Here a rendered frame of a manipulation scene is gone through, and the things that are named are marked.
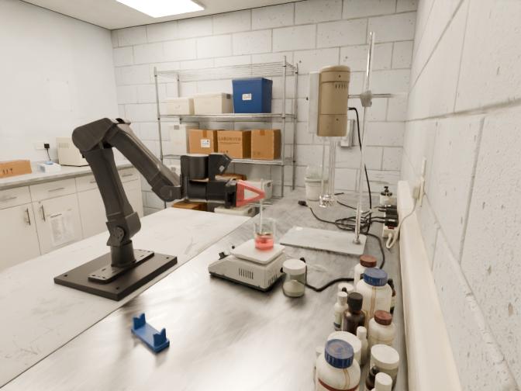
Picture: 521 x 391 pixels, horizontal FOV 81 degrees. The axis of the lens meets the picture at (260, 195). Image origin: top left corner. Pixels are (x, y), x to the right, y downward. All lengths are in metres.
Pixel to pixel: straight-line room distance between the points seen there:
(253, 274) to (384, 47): 2.66
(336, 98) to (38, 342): 1.00
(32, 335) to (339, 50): 3.01
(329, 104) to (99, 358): 0.91
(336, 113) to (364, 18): 2.25
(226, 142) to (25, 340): 2.62
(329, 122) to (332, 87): 0.11
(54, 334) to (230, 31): 3.25
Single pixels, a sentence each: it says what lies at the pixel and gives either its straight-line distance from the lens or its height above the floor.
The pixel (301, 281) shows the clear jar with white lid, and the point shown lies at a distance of 0.81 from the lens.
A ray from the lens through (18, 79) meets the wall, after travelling 3.86.
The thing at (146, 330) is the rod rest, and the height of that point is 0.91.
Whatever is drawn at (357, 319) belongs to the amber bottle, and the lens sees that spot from 0.66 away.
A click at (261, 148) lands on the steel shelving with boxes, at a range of 3.00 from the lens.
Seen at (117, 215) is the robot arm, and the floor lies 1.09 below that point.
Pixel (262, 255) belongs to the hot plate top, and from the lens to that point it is 0.84.
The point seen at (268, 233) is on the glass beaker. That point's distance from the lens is 0.85.
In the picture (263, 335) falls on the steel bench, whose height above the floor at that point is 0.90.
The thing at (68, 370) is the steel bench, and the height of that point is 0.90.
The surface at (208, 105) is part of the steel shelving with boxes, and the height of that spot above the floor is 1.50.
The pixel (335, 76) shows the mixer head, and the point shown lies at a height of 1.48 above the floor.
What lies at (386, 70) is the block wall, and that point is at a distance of 3.17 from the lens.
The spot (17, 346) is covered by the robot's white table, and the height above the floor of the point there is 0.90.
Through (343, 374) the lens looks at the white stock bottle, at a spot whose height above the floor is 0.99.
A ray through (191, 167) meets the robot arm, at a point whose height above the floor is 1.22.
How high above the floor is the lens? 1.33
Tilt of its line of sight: 13 degrees down
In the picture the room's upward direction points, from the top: straight up
